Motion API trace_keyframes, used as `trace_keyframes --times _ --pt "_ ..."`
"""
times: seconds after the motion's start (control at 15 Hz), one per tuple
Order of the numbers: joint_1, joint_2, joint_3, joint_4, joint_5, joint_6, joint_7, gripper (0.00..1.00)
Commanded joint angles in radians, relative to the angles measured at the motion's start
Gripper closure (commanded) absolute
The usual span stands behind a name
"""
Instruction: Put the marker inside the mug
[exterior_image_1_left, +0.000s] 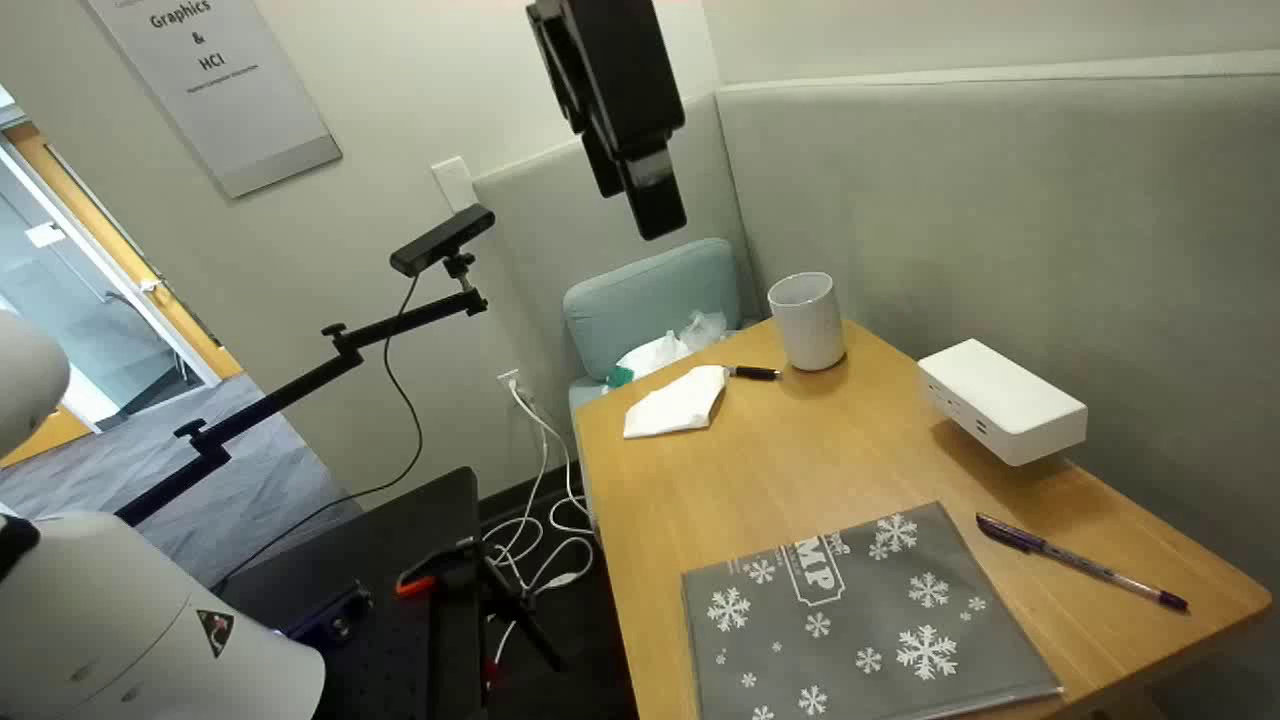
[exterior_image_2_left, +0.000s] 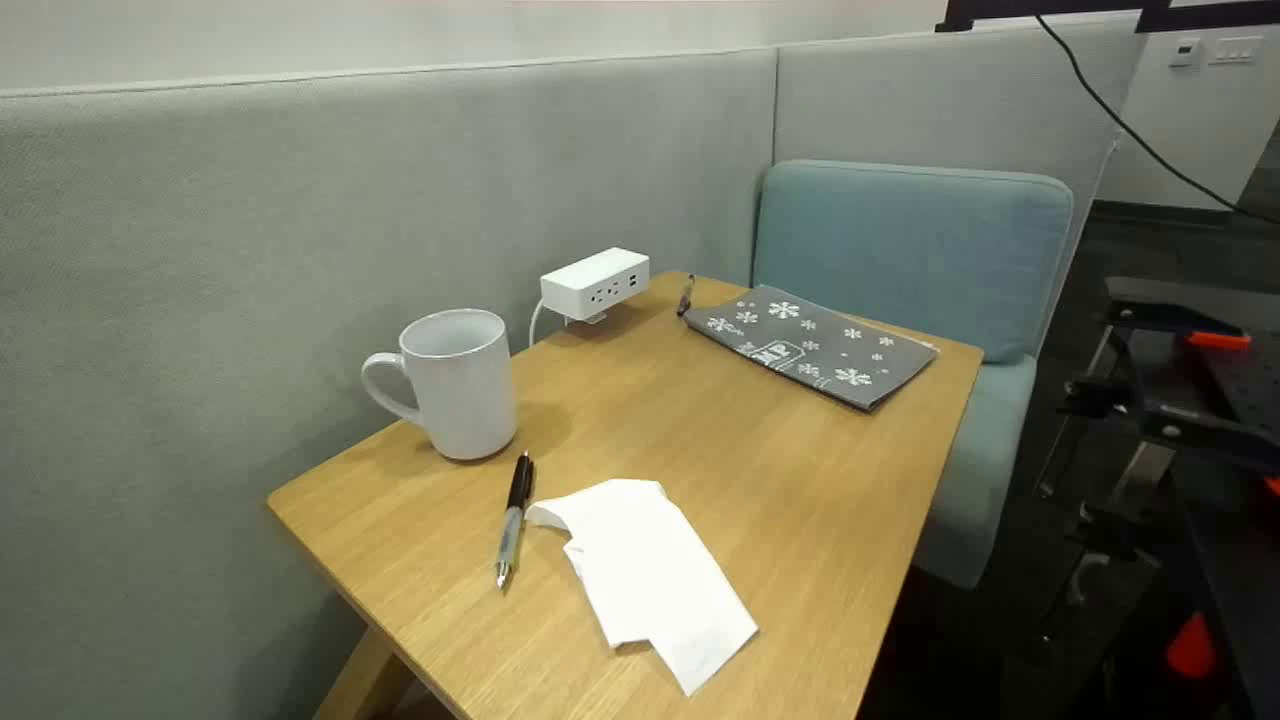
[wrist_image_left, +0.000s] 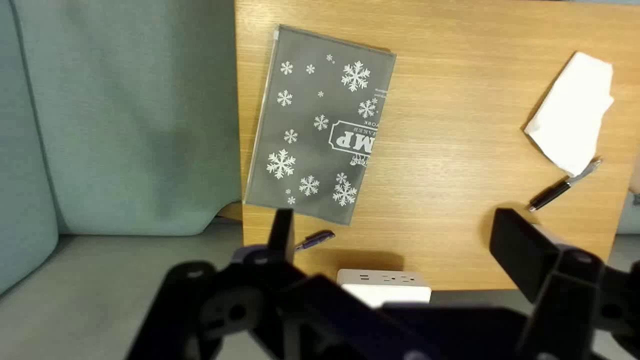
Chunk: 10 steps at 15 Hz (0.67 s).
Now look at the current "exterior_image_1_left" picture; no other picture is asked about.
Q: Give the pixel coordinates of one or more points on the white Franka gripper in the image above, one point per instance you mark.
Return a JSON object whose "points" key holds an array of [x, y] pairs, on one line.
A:
{"points": [[624, 74]]}

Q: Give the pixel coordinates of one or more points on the black and silver marker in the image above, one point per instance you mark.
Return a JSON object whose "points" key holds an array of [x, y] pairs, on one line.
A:
{"points": [[752, 372]]}

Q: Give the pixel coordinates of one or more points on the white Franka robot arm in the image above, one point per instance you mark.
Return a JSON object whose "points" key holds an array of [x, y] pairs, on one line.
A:
{"points": [[114, 627]]}

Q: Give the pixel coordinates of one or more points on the white ceramic mug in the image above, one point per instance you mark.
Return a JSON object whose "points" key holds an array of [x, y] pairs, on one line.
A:
{"points": [[804, 326]]}

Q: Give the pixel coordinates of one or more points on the light blue upholstered chair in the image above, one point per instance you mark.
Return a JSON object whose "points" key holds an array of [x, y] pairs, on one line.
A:
{"points": [[644, 292]]}

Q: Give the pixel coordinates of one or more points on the clear plastic bag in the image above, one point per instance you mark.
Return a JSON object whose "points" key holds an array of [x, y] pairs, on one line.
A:
{"points": [[671, 351]]}

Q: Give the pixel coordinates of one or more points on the white paper napkin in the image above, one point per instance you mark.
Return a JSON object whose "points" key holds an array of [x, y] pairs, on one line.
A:
{"points": [[675, 407]]}

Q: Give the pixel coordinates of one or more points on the white power strip box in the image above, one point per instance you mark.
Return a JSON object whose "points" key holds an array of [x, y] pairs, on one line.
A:
{"points": [[1000, 397]]}

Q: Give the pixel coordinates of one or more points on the black tripod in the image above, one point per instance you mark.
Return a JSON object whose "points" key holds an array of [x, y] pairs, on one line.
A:
{"points": [[517, 607]]}

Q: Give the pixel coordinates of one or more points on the black equipment table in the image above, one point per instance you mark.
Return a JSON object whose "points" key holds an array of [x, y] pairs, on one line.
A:
{"points": [[384, 533]]}

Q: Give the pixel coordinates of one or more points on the orange clamp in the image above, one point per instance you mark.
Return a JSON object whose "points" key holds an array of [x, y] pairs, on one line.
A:
{"points": [[418, 582]]}

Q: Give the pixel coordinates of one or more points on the grey snowflake print mat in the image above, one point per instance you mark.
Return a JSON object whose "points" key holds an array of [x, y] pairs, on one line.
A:
{"points": [[861, 627]]}

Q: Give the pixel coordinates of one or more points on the purple pen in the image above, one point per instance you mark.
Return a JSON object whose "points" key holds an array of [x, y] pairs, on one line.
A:
{"points": [[1064, 557]]}

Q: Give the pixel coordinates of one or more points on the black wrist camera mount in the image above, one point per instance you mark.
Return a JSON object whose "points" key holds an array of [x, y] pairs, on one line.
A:
{"points": [[559, 62]]}

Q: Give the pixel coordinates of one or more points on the white wall plate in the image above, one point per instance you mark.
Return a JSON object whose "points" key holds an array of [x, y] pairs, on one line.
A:
{"points": [[453, 180]]}

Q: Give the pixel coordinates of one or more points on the black stereo camera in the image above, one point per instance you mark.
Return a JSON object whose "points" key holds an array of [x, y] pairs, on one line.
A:
{"points": [[442, 241]]}

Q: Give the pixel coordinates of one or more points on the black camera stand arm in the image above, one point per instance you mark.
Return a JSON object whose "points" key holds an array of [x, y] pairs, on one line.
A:
{"points": [[287, 390]]}

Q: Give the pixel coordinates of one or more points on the white wall poster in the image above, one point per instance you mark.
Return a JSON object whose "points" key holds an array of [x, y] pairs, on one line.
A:
{"points": [[212, 82]]}

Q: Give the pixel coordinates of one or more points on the glass door with wooden frame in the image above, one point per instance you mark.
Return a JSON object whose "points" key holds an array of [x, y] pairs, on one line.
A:
{"points": [[94, 304]]}

